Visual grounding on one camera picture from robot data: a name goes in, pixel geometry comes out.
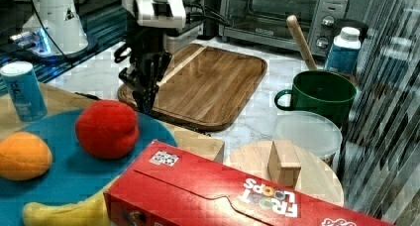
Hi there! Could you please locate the blue white-capped bottle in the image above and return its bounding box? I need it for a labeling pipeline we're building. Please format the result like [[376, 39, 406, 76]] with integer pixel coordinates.
[[325, 27, 361, 74]]

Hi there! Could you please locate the striped metallic panel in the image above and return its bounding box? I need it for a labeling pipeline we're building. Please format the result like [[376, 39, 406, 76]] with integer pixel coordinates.
[[338, 0, 420, 226]]

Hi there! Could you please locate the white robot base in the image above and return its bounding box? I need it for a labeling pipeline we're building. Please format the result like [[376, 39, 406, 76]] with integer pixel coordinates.
[[9, 0, 98, 62]]

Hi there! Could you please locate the red Froot Loops box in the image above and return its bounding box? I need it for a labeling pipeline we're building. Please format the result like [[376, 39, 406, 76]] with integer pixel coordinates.
[[104, 141, 393, 226]]

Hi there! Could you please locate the orange plush fruit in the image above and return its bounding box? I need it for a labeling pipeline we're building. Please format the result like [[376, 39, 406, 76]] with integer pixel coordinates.
[[0, 132, 53, 180]]

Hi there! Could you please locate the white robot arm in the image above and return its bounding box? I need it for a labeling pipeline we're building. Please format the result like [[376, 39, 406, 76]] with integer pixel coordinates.
[[114, 0, 187, 114]]

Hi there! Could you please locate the silver toaster oven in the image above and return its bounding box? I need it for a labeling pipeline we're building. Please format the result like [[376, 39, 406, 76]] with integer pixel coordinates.
[[219, 0, 349, 57]]

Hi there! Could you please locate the wooden utensil handle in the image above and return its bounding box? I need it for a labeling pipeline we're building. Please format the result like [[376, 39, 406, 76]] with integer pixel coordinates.
[[286, 15, 317, 70]]

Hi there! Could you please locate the dark wooden cutting board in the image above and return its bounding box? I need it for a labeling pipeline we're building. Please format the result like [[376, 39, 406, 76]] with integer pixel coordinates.
[[117, 43, 268, 133]]

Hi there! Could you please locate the red plush fruit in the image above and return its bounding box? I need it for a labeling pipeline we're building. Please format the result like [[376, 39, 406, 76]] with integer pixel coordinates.
[[74, 100, 140, 160]]

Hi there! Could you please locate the yellow plush banana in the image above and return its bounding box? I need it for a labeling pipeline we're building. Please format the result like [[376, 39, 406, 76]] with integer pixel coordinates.
[[22, 182, 112, 226]]

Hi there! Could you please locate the round wooden lid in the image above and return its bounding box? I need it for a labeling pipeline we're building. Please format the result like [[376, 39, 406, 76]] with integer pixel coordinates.
[[224, 140, 344, 206]]

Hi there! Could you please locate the blue salt canister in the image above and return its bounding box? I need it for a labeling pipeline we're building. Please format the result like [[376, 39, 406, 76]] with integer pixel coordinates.
[[1, 61, 47, 122]]

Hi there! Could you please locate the blue round plate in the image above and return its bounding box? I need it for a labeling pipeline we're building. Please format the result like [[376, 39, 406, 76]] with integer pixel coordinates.
[[0, 110, 176, 226]]

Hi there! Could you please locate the green pot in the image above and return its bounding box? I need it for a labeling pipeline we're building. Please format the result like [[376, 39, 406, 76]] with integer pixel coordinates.
[[274, 70, 357, 128]]

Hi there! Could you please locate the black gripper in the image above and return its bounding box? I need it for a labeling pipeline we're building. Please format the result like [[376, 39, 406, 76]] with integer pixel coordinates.
[[119, 19, 172, 115]]

